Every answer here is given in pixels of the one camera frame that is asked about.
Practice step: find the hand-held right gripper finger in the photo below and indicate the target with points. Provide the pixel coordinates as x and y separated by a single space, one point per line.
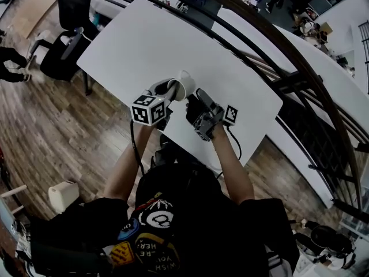
205 98

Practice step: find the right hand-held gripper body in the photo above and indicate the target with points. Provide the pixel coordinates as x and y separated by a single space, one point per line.
209 118

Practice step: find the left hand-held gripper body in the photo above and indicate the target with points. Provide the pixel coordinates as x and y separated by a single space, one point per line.
148 110

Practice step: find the white cup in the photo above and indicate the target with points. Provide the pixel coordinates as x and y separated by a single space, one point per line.
184 85

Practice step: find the person's left forearm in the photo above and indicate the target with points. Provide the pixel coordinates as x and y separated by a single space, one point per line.
129 166

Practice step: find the person's right forearm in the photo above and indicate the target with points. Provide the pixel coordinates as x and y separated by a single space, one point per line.
233 169

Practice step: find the person's black printed shirt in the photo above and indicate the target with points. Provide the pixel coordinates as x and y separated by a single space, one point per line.
201 226

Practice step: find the white rectangular table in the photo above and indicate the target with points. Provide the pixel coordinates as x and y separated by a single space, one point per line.
317 79

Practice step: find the black office chair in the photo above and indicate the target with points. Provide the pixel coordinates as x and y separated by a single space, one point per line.
72 13

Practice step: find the beige plastic bin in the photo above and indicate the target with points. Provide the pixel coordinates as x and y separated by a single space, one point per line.
64 195

